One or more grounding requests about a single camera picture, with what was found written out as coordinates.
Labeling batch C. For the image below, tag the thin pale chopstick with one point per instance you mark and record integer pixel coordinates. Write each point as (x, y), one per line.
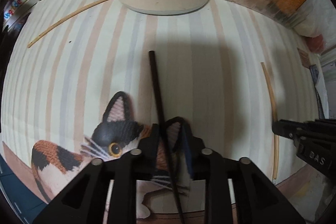
(78, 10)
(276, 155)

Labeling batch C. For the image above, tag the white powder bag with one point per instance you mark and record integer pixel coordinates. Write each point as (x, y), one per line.
(309, 26)

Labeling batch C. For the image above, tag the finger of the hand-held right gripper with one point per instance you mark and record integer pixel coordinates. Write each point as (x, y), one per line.
(288, 128)

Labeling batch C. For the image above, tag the black chopstick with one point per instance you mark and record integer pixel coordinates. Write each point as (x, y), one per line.
(157, 92)

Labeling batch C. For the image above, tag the clear plastic bag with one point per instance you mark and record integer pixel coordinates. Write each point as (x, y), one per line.
(325, 16)

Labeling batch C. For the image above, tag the cat print striped mat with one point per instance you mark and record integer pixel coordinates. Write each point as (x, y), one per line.
(78, 69)

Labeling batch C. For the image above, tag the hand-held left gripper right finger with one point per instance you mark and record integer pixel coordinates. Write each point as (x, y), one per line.
(187, 150)

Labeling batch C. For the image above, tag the red tomato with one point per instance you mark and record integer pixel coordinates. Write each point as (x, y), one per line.
(316, 43)

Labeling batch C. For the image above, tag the small brown card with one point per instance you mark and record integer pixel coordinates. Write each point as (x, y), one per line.
(304, 57)

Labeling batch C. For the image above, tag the blue kitchen cabinet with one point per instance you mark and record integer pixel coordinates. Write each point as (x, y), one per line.
(15, 192)

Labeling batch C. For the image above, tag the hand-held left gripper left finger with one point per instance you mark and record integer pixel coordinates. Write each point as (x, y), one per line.
(149, 140)

